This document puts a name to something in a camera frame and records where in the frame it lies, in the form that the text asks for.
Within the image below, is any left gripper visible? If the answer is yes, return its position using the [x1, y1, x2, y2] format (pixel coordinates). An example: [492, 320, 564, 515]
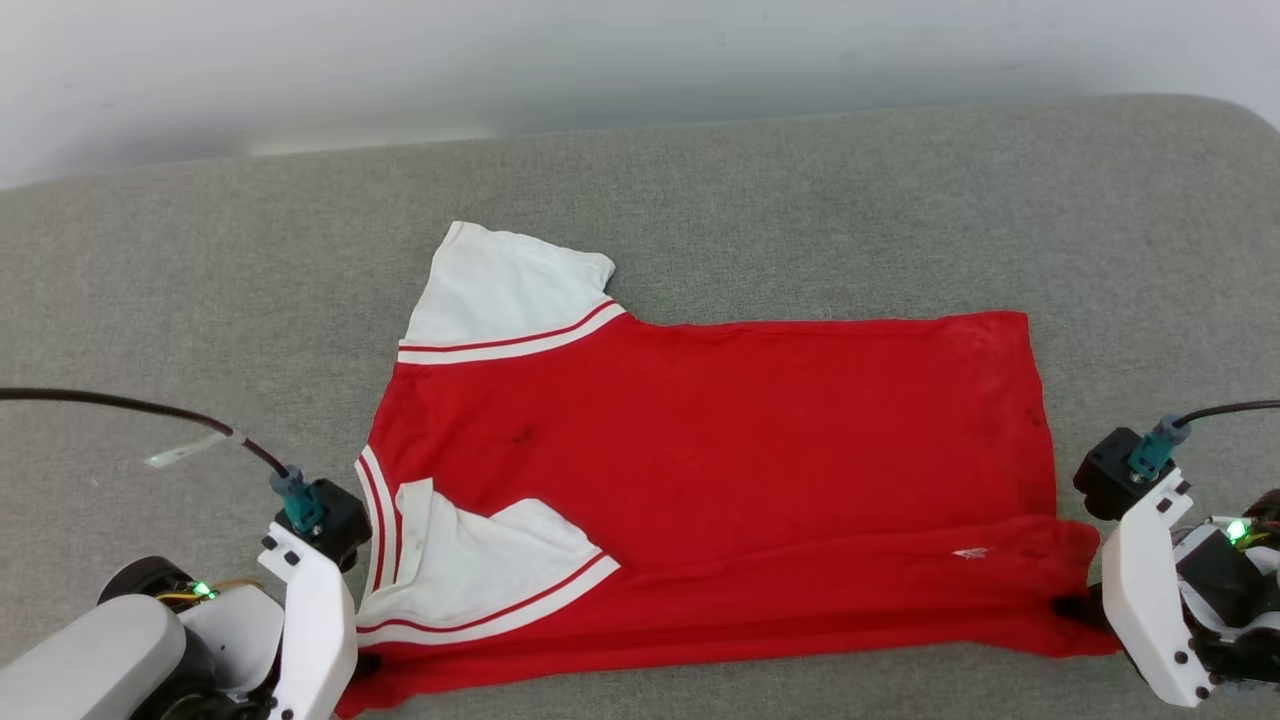
[180, 522, 382, 720]

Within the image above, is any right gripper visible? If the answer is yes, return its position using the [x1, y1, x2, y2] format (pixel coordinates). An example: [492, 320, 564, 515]
[1050, 465, 1280, 707]

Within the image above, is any red and white shirt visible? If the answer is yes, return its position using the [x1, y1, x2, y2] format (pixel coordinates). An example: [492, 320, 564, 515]
[335, 220, 1121, 719]

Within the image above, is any grey fabric sofa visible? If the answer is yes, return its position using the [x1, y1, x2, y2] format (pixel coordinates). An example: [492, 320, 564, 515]
[0, 95, 1280, 720]

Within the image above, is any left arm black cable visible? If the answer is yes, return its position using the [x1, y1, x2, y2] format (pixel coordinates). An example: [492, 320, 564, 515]
[0, 388, 327, 537]

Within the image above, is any clear cable label tag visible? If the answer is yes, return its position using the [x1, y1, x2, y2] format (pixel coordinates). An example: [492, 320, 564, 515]
[145, 430, 237, 469]

